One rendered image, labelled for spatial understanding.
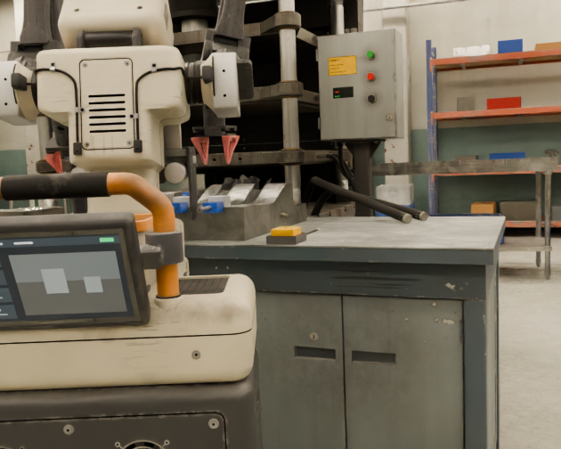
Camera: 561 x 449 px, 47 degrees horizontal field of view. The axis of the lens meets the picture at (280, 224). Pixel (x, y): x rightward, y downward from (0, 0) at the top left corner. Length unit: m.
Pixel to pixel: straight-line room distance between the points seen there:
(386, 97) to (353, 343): 1.11
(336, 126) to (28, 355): 1.73
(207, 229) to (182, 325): 0.82
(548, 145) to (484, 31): 1.57
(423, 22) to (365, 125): 6.06
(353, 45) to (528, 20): 6.02
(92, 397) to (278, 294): 0.78
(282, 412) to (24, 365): 0.90
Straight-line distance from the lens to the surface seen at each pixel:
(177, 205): 1.73
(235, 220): 1.69
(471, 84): 8.32
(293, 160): 2.38
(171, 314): 0.94
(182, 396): 0.97
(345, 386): 1.68
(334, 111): 2.49
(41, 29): 1.58
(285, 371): 1.71
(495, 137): 8.27
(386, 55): 2.46
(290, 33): 2.45
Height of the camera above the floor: 1.01
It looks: 6 degrees down
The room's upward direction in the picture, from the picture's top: 2 degrees counter-clockwise
